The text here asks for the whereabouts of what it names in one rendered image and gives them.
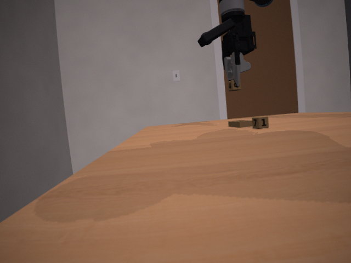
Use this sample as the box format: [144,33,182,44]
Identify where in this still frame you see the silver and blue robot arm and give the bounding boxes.
[198,0,273,47]

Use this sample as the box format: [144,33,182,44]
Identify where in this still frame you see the tan wooden number cube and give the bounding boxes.
[228,80,241,91]
[252,116,269,129]

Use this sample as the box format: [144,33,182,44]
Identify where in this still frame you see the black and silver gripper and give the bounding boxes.
[222,10,257,87]

